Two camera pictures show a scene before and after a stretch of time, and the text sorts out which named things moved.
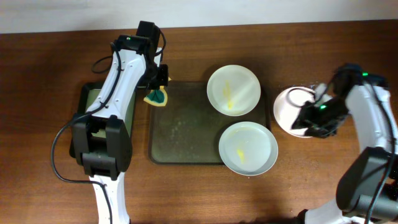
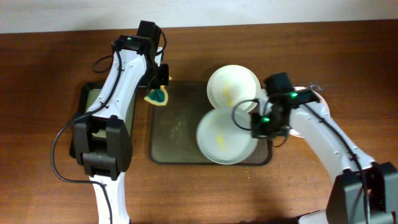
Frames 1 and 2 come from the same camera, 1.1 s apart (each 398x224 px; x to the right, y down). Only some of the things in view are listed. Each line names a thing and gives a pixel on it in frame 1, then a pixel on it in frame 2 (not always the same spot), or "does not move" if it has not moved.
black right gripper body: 327,118 -> 270,127
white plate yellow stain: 234,90 does not move
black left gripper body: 158,76 does not move
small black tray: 87,91 does not move
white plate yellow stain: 248,148 -> 224,136
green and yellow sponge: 157,97 does not move
